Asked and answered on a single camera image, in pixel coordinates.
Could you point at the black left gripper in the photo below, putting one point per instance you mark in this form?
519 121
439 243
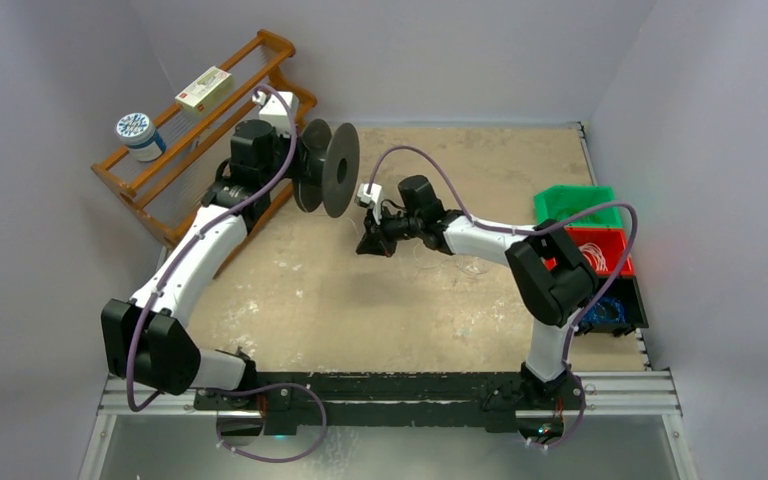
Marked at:
301 154

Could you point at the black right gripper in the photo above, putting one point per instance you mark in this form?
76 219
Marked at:
384 225

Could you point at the black perforated cable spool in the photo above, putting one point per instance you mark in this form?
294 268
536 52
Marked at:
326 172

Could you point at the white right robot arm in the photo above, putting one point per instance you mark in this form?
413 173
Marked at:
552 276

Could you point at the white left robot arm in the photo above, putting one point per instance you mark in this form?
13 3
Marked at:
145 337

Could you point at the orange wooden rack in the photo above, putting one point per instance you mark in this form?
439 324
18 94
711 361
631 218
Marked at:
164 194

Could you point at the green white cardboard box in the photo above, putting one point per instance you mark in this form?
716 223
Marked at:
207 91

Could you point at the blue white round jar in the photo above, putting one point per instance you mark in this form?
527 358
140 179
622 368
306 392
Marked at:
137 132

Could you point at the green plastic bin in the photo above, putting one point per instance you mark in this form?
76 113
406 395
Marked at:
562 201

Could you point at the red plastic bin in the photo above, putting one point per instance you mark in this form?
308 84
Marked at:
602 248

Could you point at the black plastic bin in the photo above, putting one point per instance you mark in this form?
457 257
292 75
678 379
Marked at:
619 312

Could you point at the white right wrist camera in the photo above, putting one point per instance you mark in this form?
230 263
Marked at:
370 197

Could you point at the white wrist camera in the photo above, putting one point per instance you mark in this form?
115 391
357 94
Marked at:
370 197
279 111

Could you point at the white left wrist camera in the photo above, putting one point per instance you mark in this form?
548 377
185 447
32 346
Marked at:
279 111

